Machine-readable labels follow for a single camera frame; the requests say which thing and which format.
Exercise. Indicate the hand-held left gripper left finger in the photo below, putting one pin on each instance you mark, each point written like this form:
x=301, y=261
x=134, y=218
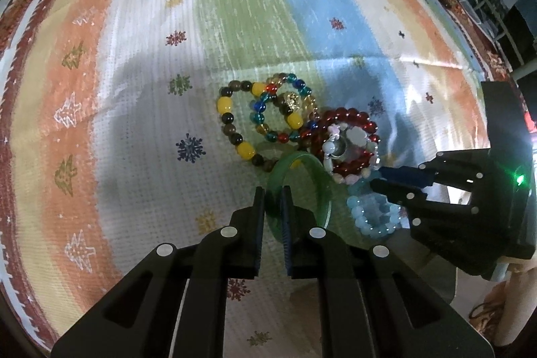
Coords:
x=260, y=232

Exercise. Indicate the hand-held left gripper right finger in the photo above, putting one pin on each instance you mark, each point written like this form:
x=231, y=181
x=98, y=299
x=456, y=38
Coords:
x=287, y=234

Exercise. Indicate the dark metal rack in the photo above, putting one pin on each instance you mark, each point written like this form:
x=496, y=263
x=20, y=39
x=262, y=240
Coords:
x=491, y=5

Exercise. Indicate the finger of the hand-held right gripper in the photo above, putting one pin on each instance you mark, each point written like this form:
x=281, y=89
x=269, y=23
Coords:
x=402, y=172
x=390, y=190

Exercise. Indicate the striped patterned rug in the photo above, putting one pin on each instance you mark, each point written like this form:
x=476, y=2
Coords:
x=134, y=98

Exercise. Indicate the green jade bangle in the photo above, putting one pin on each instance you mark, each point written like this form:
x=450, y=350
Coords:
x=319, y=176

